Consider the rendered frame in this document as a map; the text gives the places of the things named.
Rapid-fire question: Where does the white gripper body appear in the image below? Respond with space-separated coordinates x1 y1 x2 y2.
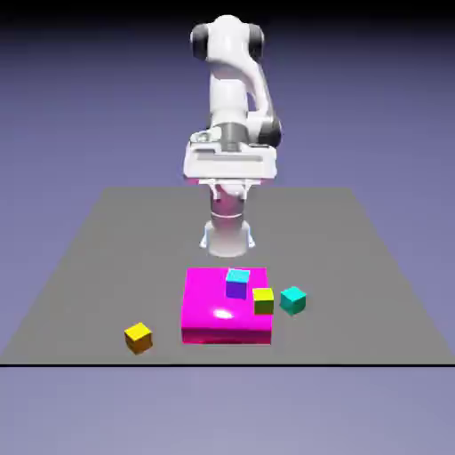
182 141 278 188

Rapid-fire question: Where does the small blue cube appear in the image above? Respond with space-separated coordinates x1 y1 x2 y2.
225 268 251 300

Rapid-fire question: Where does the small yellow-green cube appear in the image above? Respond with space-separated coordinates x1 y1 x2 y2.
252 287 275 315

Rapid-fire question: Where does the small teal cube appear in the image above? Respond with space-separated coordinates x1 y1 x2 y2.
279 285 307 316

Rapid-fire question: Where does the small orange cube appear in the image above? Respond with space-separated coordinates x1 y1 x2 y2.
124 322 154 355

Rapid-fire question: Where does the large magenta box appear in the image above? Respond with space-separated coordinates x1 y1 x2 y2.
180 267 274 346

